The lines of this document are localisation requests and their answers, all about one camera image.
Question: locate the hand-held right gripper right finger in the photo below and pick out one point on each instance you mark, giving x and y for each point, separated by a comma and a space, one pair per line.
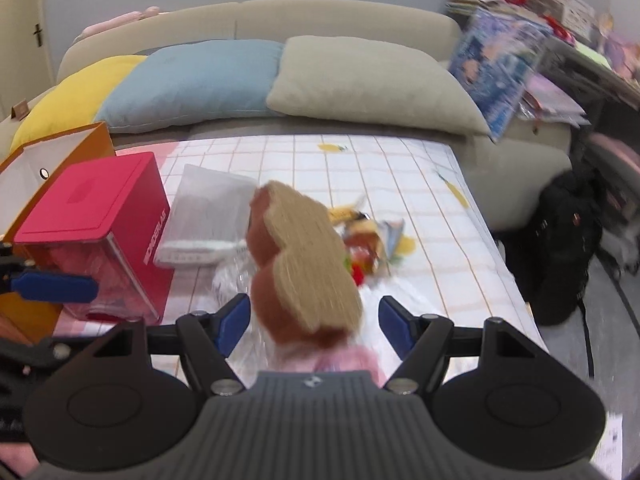
395, 325

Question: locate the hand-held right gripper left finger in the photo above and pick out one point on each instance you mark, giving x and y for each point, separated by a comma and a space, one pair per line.
235, 322

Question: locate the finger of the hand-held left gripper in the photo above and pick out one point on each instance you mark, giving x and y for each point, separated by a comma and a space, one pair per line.
55, 286
57, 351

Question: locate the orange snack bag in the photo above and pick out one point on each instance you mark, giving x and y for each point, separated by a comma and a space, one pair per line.
370, 245

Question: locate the brown plush toy pink dress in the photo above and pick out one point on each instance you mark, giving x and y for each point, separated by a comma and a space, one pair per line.
300, 260

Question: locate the red lidded clear box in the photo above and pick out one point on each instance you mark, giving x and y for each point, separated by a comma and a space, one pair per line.
90, 195

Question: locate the clear plastic bag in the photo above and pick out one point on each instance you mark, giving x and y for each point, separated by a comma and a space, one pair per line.
232, 277

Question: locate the clear plastic container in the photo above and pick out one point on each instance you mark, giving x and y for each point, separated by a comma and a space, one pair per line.
210, 210

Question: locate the orange cardboard box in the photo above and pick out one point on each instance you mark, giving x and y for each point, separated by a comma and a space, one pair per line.
95, 142

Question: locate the small brown box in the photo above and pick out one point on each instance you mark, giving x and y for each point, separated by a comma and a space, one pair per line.
20, 110

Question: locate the black backpack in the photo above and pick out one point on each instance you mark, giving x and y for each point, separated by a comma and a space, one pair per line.
560, 240

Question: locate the yellow pillow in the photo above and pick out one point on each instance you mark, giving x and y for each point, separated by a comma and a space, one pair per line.
75, 90

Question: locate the light blue pillow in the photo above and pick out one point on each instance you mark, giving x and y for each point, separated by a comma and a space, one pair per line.
200, 80

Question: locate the white printed paper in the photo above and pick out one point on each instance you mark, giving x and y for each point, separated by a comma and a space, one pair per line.
610, 445

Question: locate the beige pillow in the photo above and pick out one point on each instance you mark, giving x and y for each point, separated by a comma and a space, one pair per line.
370, 80

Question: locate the cream door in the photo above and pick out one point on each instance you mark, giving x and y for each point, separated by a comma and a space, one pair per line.
25, 35

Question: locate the pink office chair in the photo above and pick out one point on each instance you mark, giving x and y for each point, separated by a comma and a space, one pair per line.
617, 175

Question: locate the stack of purple folders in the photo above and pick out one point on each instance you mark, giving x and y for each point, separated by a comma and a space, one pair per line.
555, 100

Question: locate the blue printed cushion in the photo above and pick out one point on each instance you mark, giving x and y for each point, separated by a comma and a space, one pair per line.
495, 60

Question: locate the beige sofa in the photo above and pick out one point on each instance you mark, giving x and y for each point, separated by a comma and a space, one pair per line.
350, 20

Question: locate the stack of books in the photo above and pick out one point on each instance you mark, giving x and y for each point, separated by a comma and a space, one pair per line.
472, 2

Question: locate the cluttered desk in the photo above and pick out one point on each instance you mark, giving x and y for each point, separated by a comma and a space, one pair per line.
595, 60

